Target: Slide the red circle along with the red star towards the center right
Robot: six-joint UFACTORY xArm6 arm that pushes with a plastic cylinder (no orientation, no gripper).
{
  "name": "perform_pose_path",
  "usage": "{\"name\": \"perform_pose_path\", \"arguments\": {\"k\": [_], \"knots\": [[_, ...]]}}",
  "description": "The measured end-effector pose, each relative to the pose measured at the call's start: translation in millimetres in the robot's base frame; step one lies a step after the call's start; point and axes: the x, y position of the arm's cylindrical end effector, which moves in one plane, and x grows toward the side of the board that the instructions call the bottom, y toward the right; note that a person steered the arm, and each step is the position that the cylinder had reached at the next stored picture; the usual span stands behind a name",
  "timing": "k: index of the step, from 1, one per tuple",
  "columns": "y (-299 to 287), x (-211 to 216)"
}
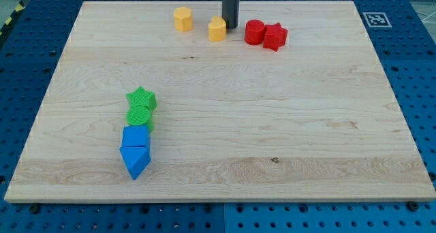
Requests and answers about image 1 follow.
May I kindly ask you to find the blue square block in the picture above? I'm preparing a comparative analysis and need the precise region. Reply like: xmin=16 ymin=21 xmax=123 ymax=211
xmin=121 ymin=125 xmax=151 ymax=147

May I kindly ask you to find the yellow hexagon block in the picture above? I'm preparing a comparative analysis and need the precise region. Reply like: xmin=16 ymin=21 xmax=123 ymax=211
xmin=173 ymin=6 xmax=193 ymax=32

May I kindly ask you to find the blue triangle block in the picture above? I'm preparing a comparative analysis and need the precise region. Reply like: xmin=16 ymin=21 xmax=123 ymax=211
xmin=120 ymin=146 xmax=151 ymax=180

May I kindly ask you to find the white fiducial marker tag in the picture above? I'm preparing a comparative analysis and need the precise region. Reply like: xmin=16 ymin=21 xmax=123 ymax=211
xmin=362 ymin=12 xmax=392 ymax=28

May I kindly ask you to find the red star block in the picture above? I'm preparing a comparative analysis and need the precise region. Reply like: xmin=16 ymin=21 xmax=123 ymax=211
xmin=263 ymin=22 xmax=288 ymax=51

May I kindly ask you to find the yellow heart block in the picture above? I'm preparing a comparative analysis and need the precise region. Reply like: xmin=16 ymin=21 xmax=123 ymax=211
xmin=208 ymin=16 xmax=226 ymax=42

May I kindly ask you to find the green star block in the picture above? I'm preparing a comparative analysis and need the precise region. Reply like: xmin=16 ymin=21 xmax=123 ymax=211
xmin=125 ymin=87 xmax=157 ymax=111

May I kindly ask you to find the red circle block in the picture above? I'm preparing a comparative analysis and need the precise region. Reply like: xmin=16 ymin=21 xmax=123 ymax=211
xmin=245 ymin=19 xmax=265 ymax=46

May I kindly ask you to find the wooden board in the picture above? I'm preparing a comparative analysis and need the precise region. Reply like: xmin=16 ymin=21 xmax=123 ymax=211
xmin=5 ymin=1 xmax=435 ymax=203

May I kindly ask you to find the green circle block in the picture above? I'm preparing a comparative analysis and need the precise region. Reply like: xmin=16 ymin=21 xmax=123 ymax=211
xmin=126 ymin=106 xmax=154 ymax=133

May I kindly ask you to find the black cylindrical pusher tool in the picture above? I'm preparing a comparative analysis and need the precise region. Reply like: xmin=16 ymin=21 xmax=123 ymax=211
xmin=221 ymin=0 xmax=240 ymax=30

